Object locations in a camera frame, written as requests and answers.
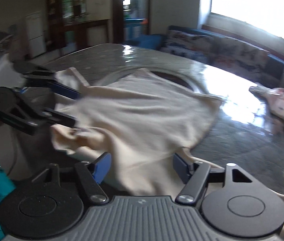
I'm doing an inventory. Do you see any cream sweatshirt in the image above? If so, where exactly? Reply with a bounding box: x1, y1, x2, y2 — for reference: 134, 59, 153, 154
50, 66, 284, 241

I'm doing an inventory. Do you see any dark wooden cabinet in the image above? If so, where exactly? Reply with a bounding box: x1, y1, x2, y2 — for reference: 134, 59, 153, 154
46, 0, 110, 52

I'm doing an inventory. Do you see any grey quilted star table mat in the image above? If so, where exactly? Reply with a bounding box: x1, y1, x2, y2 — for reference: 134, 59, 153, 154
14, 43, 284, 241

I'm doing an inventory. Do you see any pink white packaged garment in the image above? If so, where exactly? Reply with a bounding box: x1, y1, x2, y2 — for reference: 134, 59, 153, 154
249, 85, 284, 120

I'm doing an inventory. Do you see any blue cabinet in doorway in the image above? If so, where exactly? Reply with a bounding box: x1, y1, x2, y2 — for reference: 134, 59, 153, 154
124, 18, 148, 41

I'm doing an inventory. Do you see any round black induction cooktop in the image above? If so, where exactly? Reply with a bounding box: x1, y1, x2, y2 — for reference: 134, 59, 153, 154
152, 71, 199, 93

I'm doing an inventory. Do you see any right butterfly cushion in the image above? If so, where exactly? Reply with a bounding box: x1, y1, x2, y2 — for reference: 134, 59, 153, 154
210, 37, 269, 82

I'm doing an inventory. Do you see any butterfly cushion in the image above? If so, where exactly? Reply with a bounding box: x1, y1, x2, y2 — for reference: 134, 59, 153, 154
160, 30, 214, 64
210, 37, 269, 82

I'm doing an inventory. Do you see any left butterfly cushion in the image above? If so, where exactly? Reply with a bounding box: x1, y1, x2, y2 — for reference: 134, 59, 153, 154
160, 30, 214, 64

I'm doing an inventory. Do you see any blue sofa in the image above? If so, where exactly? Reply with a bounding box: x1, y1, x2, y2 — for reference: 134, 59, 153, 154
124, 26, 284, 83

